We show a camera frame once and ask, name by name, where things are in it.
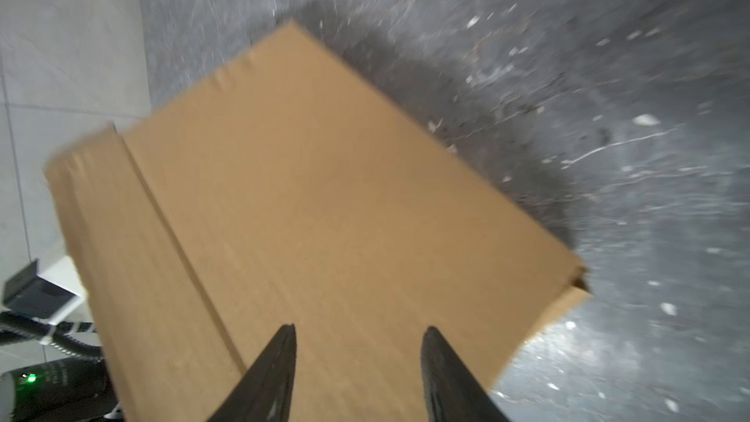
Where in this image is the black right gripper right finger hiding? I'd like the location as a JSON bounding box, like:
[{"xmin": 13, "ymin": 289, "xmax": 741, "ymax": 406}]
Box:
[{"xmin": 420, "ymin": 326, "xmax": 510, "ymax": 422}]

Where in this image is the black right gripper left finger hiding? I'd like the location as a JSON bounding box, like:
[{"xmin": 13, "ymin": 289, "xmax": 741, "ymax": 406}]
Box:
[{"xmin": 208, "ymin": 324, "xmax": 297, "ymax": 422}]

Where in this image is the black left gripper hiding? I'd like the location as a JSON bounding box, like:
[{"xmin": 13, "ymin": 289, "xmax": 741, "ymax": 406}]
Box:
[{"xmin": 1, "ymin": 358, "xmax": 118, "ymax": 421}]

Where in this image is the brown cardboard box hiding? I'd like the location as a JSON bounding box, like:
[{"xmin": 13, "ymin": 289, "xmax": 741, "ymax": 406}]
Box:
[{"xmin": 45, "ymin": 25, "xmax": 588, "ymax": 421}]

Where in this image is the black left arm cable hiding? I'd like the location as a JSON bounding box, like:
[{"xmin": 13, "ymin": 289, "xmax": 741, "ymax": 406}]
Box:
[{"xmin": 0, "ymin": 309, "xmax": 105, "ymax": 363}]

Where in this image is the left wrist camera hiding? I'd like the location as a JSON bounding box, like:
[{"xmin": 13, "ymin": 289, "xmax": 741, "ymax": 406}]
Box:
[{"xmin": 2, "ymin": 255, "xmax": 88, "ymax": 324}]

